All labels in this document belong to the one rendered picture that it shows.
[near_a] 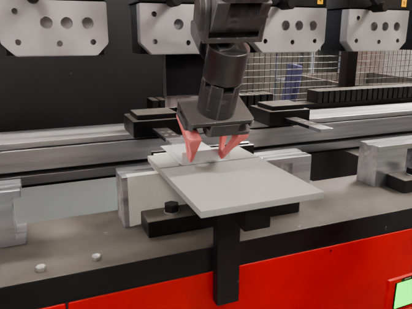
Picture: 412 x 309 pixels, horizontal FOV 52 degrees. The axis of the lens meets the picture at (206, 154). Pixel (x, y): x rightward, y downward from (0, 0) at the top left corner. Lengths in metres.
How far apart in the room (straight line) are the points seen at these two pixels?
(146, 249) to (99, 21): 0.36
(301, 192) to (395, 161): 0.49
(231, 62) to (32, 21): 0.29
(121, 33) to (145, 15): 0.55
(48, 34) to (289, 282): 0.58
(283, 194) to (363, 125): 0.77
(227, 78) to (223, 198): 0.16
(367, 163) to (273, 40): 0.40
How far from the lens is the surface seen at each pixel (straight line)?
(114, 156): 1.00
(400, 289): 0.75
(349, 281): 0.90
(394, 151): 1.03
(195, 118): 0.60
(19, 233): 0.77
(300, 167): 0.88
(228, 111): 0.60
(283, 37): 0.79
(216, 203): 0.53
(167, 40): 0.70
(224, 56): 0.55
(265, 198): 0.55
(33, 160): 0.99
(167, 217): 0.73
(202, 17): 0.53
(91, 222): 0.80
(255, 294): 0.78
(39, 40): 0.67
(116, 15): 1.24
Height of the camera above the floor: 1.20
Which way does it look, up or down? 16 degrees down
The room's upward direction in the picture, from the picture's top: straight up
